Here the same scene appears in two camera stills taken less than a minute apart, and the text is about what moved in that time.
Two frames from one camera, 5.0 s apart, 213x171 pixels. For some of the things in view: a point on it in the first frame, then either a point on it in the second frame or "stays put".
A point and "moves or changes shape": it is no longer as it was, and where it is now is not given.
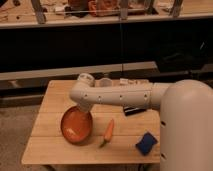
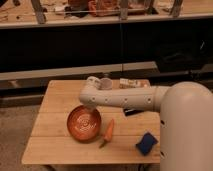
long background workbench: x=48 y=13 stays put
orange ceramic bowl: x=76 y=125 moves or changes shape
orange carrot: x=108 y=133 stays put
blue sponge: x=146 y=143 stays put
